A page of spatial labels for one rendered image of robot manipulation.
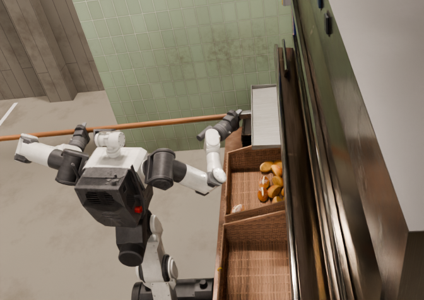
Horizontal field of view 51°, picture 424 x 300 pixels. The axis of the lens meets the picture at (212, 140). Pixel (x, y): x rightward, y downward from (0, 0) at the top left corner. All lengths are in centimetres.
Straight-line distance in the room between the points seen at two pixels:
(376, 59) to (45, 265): 313
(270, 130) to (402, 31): 133
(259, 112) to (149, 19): 143
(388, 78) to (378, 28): 20
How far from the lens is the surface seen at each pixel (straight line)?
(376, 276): 88
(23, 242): 392
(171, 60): 361
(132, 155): 190
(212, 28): 344
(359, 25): 103
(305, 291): 134
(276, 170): 279
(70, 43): 528
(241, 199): 273
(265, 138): 219
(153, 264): 237
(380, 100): 78
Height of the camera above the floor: 254
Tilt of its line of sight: 37 degrees down
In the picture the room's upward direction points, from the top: 12 degrees counter-clockwise
